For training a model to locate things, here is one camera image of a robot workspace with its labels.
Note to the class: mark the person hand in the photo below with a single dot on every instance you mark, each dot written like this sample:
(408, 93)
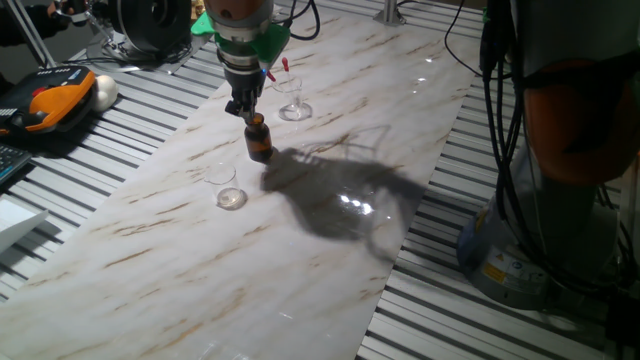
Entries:
(54, 7)

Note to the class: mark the short aluminium post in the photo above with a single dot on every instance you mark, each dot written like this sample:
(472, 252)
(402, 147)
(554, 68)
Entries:
(390, 12)

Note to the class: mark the black computer keyboard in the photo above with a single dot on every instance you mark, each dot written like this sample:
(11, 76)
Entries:
(10, 160)

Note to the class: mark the tall clear glass beaker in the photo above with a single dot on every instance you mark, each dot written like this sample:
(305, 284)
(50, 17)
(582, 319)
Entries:
(295, 107)

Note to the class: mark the white marble pattern mat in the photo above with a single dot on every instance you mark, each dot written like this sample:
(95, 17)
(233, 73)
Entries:
(250, 280)

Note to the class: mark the black round spool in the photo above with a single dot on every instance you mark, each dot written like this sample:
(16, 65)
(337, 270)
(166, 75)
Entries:
(150, 22)

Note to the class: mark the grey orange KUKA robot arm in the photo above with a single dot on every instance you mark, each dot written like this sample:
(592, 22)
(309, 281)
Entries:
(565, 125)

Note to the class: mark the brown glass bottle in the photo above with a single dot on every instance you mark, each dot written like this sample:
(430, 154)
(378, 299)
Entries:
(258, 145)

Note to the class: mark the thin grey diagonal rod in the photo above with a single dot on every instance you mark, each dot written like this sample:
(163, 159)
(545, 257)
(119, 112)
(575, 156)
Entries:
(31, 35)

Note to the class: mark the green cloth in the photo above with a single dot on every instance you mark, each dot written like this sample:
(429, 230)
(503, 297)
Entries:
(485, 15)

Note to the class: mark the short clear glass beaker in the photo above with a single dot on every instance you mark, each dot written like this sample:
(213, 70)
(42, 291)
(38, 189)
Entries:
(227, 192)

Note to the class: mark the white paper sheet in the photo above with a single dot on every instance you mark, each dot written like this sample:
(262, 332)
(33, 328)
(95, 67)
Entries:
(15, 220)

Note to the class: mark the white rounded mouse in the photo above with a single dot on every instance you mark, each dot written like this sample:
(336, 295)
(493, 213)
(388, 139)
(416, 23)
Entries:
(105, 92)

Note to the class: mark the dark sleeved person forearm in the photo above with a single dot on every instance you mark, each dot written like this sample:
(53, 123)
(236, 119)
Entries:
(25, 27)

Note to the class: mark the orange black teach pendant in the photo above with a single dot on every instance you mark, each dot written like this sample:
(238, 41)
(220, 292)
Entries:
(55, 100)

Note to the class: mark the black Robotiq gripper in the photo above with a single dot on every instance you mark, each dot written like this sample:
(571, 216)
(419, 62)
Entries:
(245, 82)

